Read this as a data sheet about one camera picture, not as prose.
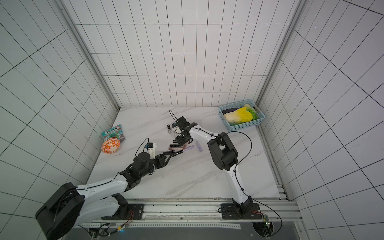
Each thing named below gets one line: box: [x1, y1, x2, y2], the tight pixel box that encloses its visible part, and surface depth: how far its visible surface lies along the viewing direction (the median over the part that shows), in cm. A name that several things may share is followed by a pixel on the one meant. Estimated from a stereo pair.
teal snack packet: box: [101, 124, 126, 143], surface depth 103 cm
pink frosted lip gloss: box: [169, 147, 183, 151], surface depth 97 cm
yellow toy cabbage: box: [224, 104, 258, 124], surface depth 108 cm
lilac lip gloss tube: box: [195, 141, 204, 152], surface depth 99 cm
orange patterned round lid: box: [101, 137, 121, 154], surface depth 97 cm
